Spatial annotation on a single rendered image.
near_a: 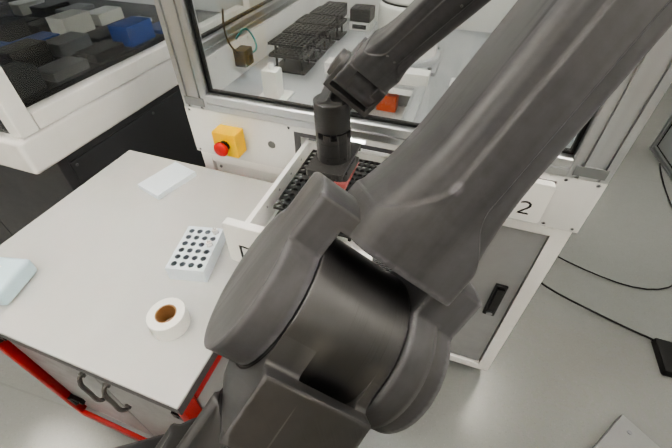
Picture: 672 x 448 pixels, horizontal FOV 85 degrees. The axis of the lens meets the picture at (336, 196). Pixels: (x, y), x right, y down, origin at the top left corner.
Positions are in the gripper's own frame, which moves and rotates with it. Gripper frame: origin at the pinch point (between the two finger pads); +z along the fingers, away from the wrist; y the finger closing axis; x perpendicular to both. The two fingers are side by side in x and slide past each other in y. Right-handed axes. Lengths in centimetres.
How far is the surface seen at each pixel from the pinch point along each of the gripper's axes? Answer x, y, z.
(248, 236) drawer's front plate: -13.8, 10.4, 5.1
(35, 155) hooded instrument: -85, 1, 7
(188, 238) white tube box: -34.5, 6.6, 16.5
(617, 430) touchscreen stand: 87, -23, 97
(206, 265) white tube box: -25.3, 12.3, 15.9
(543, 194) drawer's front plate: 38.5, -23.0, 7.8
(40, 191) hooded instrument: -107, -4, 29
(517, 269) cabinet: 41, -26, 36
